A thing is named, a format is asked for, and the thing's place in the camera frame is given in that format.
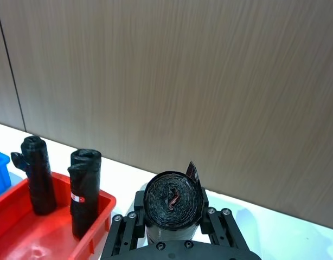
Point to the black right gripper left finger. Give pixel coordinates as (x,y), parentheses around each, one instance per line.
(128,230)

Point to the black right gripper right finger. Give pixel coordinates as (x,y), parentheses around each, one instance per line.
(223,227)

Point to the black bag roll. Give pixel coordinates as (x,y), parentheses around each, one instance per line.
(83,195)
(170,200)
(40,178)

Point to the black bag roll, red-white label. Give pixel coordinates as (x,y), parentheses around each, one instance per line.
(83,195)

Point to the red plastic tray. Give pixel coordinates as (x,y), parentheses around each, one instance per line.
(33,238)

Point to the black bag roll, loose tail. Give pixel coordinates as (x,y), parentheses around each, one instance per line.
(40,178)

